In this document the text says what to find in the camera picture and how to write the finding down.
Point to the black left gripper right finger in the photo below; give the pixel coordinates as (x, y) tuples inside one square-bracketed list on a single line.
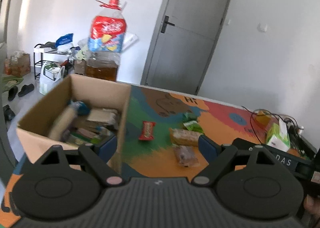
[(223, 177)]

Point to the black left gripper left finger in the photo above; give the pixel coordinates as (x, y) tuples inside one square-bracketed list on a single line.
[(63, 183)]

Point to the long beige snack packet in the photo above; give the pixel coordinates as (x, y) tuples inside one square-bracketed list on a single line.
[(62, 122)]

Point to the blue snack packet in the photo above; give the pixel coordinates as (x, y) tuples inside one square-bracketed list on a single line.
[(80, 107)]

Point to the white snack packet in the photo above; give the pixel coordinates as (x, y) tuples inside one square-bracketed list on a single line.
[(109, 117)]

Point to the red snack packet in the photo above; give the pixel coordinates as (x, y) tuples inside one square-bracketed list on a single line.
[(147, 131)]

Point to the brown snack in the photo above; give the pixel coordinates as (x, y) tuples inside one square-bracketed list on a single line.
[(82, 136)]

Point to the green tissue box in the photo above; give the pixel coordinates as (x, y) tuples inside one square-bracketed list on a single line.
[(277, 136)]

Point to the open cardboard box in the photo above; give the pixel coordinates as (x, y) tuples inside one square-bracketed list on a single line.
[(32, 130)]

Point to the yellow object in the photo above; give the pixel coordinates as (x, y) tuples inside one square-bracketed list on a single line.
[(262, 118)]

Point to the brown chocolate snack packet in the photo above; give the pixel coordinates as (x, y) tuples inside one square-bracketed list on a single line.
[(185, 156)]

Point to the green snack packet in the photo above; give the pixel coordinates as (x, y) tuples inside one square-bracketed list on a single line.
[(193, 126), (188, 116)]

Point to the black shoe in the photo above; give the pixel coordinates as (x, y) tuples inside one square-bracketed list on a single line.
[(8, 113)]

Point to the black slipper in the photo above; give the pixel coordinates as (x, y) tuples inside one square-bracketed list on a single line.
[(26, 89), (12, 93)]

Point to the colourful cartoon table mat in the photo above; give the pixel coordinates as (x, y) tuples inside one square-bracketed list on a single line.
[(158, 191)]

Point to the white plastic bag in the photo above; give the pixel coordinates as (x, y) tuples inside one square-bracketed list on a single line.
[(51, 74)]

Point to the green floor mat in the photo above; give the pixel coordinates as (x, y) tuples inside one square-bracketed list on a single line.
[(9, 81)]

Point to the SF cardboard box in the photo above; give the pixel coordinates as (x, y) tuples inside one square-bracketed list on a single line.
[(79, 67)]

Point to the brown box with bag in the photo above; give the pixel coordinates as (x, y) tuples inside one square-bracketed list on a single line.
[(18, 64)]

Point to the panda print bag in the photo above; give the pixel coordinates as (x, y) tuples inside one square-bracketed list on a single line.
[(83, 53)]

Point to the blue white bag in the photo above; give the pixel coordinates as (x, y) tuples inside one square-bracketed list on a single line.
[(64, 40)]

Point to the white plastic board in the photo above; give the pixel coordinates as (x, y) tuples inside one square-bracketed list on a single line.
[(129, 40)]

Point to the large iced tea bottle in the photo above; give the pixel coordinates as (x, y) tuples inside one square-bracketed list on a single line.
[(105, 42)]

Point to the grey door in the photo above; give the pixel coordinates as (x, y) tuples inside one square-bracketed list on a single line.
[(183, 43)]

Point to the white wall switch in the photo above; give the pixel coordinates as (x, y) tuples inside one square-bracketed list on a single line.
[(262, 27)]

